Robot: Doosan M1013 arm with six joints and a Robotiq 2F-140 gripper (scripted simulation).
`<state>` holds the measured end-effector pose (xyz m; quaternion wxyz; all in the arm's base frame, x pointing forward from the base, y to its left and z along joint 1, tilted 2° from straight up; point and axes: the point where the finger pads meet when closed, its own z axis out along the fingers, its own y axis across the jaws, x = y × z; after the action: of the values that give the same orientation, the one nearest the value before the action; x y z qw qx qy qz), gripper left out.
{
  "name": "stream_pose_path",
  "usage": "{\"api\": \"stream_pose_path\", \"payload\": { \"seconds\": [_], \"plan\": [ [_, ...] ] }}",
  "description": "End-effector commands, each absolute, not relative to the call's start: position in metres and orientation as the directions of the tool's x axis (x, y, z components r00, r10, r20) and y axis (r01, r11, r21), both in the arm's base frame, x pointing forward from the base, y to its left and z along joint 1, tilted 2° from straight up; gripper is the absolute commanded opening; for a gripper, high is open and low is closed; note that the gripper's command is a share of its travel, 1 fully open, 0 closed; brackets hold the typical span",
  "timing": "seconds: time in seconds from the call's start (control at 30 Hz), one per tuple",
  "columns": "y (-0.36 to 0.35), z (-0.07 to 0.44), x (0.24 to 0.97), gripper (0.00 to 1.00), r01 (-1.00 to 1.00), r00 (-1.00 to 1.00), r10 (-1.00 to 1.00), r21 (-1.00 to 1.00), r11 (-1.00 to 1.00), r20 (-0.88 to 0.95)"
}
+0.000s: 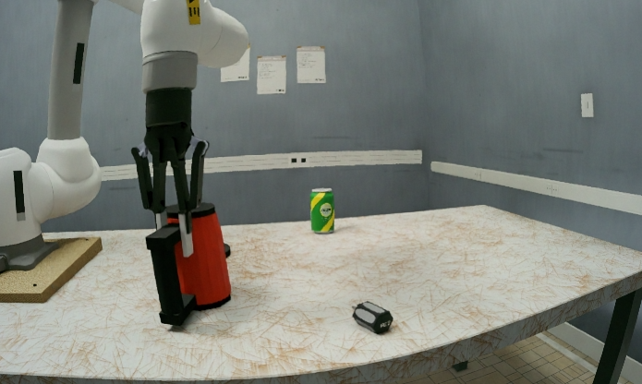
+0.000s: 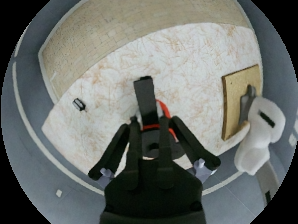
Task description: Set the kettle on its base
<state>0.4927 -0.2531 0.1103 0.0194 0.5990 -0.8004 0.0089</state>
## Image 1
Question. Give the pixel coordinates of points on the red kettle with black handle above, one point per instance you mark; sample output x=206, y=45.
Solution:
x=202, y=278

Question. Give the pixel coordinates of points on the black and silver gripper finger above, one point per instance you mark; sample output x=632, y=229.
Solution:
x=157, y=192
x=188, y=202

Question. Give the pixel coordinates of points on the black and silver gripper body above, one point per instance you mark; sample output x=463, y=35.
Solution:
x=168, y=115

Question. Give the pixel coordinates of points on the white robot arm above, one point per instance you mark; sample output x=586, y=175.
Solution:
x=174, y=35

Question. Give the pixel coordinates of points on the green and yellow drink can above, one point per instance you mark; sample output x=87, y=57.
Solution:
x=322, y=210

